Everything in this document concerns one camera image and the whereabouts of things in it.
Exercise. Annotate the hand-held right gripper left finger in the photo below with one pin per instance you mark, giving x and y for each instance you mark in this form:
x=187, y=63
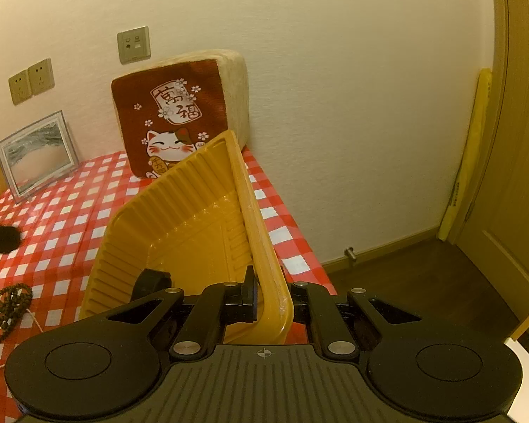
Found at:
x=255, y=293

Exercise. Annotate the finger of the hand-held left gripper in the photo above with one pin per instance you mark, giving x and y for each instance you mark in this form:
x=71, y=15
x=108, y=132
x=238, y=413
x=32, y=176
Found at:
x=2, y=239

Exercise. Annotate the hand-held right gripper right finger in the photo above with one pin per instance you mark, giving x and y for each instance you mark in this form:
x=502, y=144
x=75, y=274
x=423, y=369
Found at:
x=300, y=294

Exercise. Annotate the yellow plastic tray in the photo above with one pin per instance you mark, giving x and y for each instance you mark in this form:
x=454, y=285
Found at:
x=172, y=211

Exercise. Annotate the red checkered tablecloth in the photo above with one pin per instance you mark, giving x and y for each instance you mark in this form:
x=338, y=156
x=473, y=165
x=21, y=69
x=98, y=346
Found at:
x=286, y=238

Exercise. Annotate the metal door stopper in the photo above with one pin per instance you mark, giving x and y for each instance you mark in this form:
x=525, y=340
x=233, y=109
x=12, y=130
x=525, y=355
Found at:
x=350, y=254

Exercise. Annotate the red cat print cushion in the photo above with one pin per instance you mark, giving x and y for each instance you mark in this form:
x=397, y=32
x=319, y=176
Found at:
x=211, y=97

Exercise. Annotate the wooden door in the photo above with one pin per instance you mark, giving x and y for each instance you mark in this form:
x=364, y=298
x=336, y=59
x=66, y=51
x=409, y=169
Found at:
x=520, y=163

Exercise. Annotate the clear picture frame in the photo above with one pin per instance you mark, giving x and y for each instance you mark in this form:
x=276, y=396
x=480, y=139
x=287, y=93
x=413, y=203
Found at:
x=37, y=154

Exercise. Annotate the wall power socket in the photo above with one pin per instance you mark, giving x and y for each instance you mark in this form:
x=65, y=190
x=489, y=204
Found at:
x=19, y=87
x=41, y=76

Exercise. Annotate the square wall socket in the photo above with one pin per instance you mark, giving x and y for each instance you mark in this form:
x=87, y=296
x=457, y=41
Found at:
x=133, y=45

